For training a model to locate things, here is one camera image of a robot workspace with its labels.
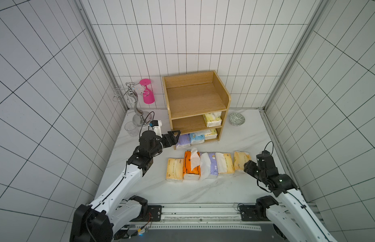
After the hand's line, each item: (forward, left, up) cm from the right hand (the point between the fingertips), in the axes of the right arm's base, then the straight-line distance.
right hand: (225, 159), depth 83 cm
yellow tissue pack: (-7, +28, -3) cm, 29 cm away
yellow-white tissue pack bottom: (+18, +6, -3) cm, 19 cm away
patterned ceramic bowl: (+36, -13, -6) cm, 39 cm away
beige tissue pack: (-1, 0, -4) cm, 4 cm away
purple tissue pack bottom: (+11, +24, -1) cm, 27 cm away
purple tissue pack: (-3, +9, -2) cm, 10 cm away
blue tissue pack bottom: (+14, +17, -3) cm, 22 cm away
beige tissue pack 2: (+3, -9, -4) cm, 10 cm away
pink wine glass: (+39, +52, +10) cm, 66 cm away
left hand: (+9, +31, +12) cm, 35 cm away
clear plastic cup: (+24, +65, -6) cm, 69 cm away
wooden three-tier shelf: (+21, +17, +24) cm, 36 cm away
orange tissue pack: (-5, +19, 0) cm, 19 cm away
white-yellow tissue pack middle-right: (+18, +7, +13) cm, 24 cm away
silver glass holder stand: (+32, +59, -5) cm, 67 cm away
